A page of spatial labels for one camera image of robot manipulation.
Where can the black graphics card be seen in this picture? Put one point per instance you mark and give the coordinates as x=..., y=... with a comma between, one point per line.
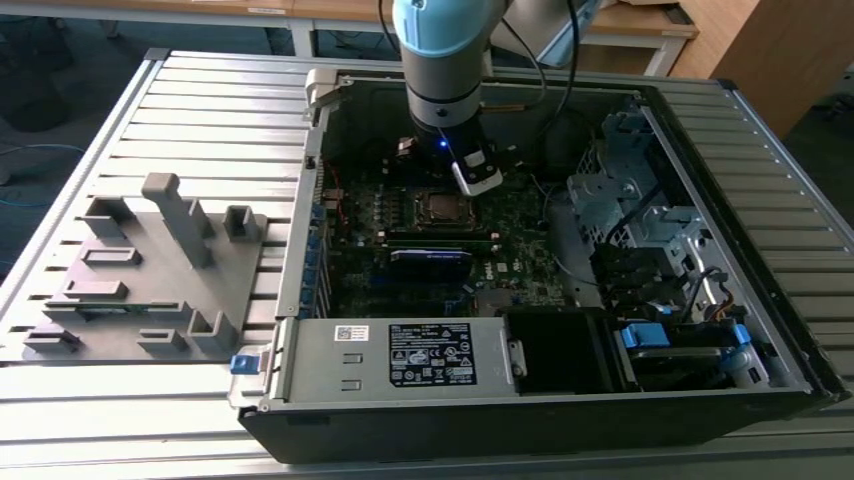
x=430, y=272

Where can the blue case latch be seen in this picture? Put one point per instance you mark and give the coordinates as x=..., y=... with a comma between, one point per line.
x=242, y=365

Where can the black power supply label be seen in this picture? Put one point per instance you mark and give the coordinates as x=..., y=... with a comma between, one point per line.
x=432, y=355

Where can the green motherboard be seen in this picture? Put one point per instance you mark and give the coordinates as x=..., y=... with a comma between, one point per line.
x=528, y=250

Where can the wooden cabinet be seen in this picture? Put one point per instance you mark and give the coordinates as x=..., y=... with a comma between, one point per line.
x=768, y=50

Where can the metal CPU socket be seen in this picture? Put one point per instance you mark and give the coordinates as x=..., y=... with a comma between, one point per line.
x=418, y=226

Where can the grey power supply unit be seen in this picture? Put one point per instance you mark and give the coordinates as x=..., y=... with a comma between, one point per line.
x=314, y=360

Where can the pale blue teach pendant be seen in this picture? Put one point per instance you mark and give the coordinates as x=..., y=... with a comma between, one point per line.
x=560, y=52

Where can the black hard disk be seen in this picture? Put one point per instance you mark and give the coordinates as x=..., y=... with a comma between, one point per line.
x=675, y=367

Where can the silver CPU plate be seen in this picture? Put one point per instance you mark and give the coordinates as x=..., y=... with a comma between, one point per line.
x=444, y=207

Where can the grey plastic parts rack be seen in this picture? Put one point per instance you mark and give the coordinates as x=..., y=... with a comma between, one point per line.
x=168, y=280

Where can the green RAM stick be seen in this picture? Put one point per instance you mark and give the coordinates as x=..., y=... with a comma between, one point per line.
x=114, y=310

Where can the silver metal drive cage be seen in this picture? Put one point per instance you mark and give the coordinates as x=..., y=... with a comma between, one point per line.
x=601, y=190

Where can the white barcode sticker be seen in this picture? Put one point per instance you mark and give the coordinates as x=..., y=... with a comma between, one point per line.
x=352, y=333

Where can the wooden top desk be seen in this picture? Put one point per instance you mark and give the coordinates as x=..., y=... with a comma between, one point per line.
x=168, y=4
x=641, y=25

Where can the blue disk carrier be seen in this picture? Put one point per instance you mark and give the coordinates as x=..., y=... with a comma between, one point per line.
x=644, y=335

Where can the black RAM slot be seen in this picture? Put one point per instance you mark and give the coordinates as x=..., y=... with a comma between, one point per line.
x=434, y=233
x=434, y=243

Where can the black plastic shroud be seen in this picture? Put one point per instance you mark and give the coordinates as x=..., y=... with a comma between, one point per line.
x=555, y=350

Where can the black open PC case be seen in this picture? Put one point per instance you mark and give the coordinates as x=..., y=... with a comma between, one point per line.
x=468, y=430

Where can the grey case latch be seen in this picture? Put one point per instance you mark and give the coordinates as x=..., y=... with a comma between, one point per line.
x=320, y=85

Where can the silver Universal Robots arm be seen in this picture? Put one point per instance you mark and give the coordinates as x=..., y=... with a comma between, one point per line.
x=441, y=75

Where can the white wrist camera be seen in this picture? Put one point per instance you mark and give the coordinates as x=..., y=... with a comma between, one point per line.
x=477, y=177

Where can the black disk bay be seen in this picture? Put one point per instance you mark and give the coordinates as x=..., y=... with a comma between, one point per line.
x=635, y=272

